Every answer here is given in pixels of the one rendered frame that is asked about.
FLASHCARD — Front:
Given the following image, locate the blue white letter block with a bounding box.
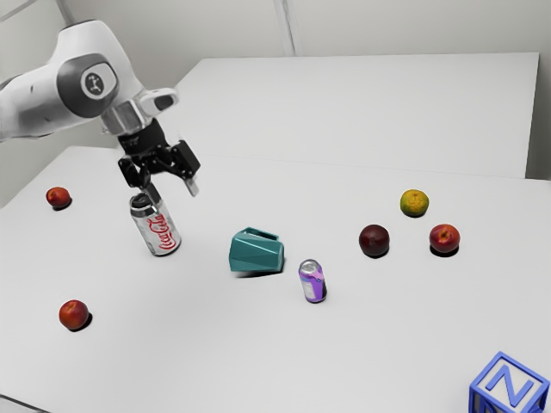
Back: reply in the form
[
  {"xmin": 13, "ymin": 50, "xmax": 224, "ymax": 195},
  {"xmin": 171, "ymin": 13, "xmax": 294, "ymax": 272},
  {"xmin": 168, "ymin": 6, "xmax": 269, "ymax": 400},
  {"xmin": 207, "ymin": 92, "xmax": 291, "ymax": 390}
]
[{"xmin": 467, "ymin": 350, "xmax": 550, "ymax": 413}]

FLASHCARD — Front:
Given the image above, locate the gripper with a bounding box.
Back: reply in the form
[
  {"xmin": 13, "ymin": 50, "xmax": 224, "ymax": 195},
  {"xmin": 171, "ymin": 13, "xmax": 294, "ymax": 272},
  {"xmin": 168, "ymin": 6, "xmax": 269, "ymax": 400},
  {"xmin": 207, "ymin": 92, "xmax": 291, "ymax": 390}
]
[{"xmin": 115, "ymin": 118, "xmax": 202, "ymax": 208}]

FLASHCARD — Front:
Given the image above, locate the red yellow apple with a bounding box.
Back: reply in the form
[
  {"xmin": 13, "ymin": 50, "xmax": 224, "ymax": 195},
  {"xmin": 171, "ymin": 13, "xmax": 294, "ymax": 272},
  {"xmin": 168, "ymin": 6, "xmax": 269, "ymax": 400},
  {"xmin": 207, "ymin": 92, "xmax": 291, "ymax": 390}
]
[{"xmin": 428, "ymin": 223, "xmax": 461, "ymax": 254}]

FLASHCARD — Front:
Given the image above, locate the dark red plum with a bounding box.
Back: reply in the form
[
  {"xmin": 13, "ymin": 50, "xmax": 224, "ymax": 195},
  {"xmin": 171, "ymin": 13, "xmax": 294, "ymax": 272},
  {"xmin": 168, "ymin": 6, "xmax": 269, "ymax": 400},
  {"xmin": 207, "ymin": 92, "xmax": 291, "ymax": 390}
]
[{"xmin": 357, "ymin": 223, "xmax": 391, "ymax": 256}]

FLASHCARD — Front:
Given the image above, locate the small red apple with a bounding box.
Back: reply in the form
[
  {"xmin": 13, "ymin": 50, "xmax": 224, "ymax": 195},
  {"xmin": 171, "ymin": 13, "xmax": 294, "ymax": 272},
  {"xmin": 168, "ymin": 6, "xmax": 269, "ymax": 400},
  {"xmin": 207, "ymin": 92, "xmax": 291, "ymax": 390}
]
[{"xmin": 45, "ymin": 186, "xmax": 71, "ymax": 208}]

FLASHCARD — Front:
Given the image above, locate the purple can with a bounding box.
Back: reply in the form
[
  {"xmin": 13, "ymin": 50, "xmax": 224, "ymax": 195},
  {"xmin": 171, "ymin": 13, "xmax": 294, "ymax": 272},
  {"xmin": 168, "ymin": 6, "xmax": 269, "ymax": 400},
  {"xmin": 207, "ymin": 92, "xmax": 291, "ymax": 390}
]
[{"xmin": 297, "ymin": 258, "xmax": 327, "ymax": 304}]

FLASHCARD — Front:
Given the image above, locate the teal faceted mug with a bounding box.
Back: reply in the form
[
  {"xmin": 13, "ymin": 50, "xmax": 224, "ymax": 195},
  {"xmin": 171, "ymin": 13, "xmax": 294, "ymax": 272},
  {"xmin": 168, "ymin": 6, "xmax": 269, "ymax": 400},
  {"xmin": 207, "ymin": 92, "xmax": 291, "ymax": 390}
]
[{"xmin": 227, "ymin": 226, "xmax": 286, "ymax": 274}]

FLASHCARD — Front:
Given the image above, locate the green yellow orange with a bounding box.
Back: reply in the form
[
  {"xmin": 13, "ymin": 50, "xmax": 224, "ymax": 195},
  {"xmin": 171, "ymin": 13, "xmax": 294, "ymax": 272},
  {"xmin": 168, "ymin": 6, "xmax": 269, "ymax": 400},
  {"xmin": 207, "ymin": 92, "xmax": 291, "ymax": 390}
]
[{"xmin": 399, "ymin": 188, "xmax": 430, "ymax": 217}]

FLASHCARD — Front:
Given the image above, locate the silver can with red print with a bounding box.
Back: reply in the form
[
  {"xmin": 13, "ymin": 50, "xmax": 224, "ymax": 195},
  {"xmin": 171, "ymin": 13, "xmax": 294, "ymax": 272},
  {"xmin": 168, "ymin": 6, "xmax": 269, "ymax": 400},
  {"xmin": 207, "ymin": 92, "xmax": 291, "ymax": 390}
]
[{"xmin": 128, "ymin": 192, "xmax": 183, "ymax": 257}]

